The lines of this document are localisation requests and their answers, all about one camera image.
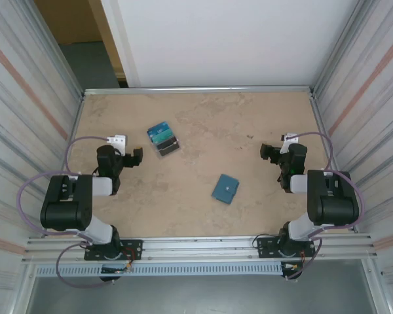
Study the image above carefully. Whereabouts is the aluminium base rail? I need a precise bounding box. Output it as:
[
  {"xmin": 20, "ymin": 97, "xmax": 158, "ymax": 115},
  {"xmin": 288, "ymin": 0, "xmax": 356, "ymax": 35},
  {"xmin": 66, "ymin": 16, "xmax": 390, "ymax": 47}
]
[{"xmin": 21, "ymin": 234, "xmax": 379, "ymax": 264}]

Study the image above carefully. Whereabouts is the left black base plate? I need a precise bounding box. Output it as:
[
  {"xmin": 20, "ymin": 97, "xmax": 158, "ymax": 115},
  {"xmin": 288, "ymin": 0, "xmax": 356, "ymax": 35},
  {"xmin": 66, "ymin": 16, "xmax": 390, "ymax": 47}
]
[{"xmin": 84, "ymin": 239, "xmax": 143, "ymax": 262}]

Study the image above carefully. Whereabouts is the red wire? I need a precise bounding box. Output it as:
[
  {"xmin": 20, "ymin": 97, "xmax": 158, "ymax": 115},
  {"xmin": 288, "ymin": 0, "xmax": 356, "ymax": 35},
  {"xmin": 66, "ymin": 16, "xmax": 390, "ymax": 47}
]
[{"xmin": 122, "ymin": 247, "xmax": 141, "ymax": 262}]

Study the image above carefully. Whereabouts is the blue card wallet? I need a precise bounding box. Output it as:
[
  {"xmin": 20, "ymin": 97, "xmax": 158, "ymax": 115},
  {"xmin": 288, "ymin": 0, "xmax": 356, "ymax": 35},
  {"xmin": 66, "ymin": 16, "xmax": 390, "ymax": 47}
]
[{"xmin": 211, "ymin": 173, "xmax": 240, "ymax": 206}]

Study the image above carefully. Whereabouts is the blue credit card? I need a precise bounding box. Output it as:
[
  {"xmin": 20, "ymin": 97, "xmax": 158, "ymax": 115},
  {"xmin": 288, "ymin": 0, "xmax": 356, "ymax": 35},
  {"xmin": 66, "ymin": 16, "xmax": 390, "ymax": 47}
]
[{"xmin": 147, "ymin": 121, "xmax": 171, "ymax": 137}]

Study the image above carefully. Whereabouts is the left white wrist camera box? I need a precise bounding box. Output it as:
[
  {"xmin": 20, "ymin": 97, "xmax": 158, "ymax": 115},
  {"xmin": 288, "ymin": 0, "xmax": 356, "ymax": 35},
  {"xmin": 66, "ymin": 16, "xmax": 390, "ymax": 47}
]
[{"xmin": 105, "ymin": 134, "xmax": 128, "ymax": 154}]

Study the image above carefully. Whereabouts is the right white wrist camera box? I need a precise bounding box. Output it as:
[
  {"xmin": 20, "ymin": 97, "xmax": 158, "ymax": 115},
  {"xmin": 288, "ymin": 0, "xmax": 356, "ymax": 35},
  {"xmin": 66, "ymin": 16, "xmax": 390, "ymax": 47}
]
[{"xmin": 280, "ymin": 133, "xmax": 299, "ymax": 154}]

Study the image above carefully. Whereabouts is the teal credit card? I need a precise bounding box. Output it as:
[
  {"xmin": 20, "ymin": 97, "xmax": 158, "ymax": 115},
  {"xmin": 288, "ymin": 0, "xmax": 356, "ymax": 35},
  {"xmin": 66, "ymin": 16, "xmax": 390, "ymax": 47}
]
[{"xmin": 150, "ymin": 129, "xmax": 175, "ymax": 145}]

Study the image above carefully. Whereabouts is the aluminium side rail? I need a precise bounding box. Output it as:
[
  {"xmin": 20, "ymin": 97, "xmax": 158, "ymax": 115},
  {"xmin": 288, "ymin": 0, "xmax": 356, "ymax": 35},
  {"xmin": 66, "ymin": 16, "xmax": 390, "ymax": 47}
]
[
  {"xmin": 45, "ymin": 93, "xmax": 86, "ymax": 238},
  {"xmin": 309, "ymin": 91, "xmax": 358, "ymax": 233}
]

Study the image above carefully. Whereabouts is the white door frame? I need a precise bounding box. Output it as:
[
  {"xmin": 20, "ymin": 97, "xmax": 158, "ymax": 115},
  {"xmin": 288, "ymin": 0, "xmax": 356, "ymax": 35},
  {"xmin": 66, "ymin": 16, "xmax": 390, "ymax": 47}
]
[{"xmin": 100, "ymin": 0, "xmax": 141, "ymax": 88}]

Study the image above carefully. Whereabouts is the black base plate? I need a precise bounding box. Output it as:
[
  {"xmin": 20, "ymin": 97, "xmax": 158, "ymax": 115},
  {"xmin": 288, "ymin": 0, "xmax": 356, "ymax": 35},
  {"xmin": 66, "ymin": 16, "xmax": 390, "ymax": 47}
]
[
  {"xmin": 257, "ymin": 235, "xmax": 316, "ymax": 259},
  {"xmin": 84, "ymin": 239, "xmax": 143, "ymax": 262}
]

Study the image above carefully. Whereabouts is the aluminium table edge rail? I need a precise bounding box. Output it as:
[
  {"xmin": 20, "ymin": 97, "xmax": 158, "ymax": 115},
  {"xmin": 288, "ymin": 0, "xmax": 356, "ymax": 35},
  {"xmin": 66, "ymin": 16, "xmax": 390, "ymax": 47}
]
[{"xmin": 83, "ymin": 85, "xmax": 315, "ymax": 96}]

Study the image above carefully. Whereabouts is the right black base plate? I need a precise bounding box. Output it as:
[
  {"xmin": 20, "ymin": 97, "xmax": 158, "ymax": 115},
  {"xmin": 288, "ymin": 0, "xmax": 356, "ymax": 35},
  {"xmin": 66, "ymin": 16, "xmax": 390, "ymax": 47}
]
[{"xmin": 257, "ymin": 235, "xmax": 316, "ymax": 259}]

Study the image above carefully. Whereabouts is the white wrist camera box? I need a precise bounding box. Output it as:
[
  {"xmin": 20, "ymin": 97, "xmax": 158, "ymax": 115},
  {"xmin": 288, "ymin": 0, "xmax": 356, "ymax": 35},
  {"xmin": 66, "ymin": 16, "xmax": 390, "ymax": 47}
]
[
  {"xmin": 280, "ymin": 133, "xmax": 299, "ymax": 154},
  {"xmin": 105, "ymin": 134, "xmax": 128, "ymax": 154}
]

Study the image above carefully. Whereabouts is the small circuit board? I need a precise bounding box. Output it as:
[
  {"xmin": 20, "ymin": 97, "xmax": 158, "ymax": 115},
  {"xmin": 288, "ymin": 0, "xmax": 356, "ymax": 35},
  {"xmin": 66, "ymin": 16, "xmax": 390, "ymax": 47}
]
[{"xmin": 101, "ymin": 265, "xmax": 134, "ymax": 274}]

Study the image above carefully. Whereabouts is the grey slotted cable duct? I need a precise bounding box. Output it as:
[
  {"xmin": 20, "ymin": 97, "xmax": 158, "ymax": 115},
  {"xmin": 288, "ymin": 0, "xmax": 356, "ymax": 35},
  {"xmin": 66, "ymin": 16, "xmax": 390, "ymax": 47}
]
[{"xmin": 35, "ymin": 263, "xmax": 284, "ymax": 278}]

